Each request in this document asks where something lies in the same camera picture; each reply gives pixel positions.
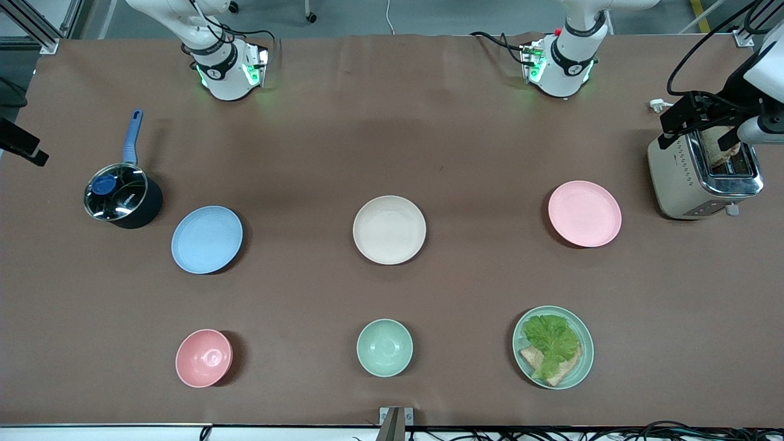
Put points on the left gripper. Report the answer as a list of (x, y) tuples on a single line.
[(730, 111)]

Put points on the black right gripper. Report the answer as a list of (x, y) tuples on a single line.
[(18, 143)]

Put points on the pink plate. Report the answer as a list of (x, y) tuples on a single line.
[(585, 214)]

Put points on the light blue plate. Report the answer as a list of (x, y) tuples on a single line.
[(207, 239)]

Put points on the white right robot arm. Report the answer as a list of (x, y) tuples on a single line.
[(223, 79)]

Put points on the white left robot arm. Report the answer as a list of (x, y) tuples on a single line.
[(566, 67)]

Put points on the brown toast slice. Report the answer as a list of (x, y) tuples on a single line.
[(710, 150)]

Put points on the beige chrome toaster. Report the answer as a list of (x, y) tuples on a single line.
[(677, 184)]

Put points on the glass lid blue knob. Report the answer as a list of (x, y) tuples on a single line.
[(116, 191)]

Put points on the green lettuce leaf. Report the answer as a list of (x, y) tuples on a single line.
[(551, 337)]

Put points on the green plate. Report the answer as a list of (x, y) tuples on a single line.
[(585, 361)]

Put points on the small pink bowl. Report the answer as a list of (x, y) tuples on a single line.
[(203, 358)]

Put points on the brown bread slice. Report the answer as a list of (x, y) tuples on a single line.
[(566, 369)]

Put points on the beige plate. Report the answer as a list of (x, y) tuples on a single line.
[(389, 229)]

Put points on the brown table cover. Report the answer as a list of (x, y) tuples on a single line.
[(392, 294)]

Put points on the small green bowl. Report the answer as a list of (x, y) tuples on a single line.
[(384, 348)]

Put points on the aluminium frame post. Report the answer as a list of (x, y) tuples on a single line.
[(40, 30), (744, 37)]

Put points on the metal table bracket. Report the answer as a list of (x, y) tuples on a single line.
[(395, 422)]

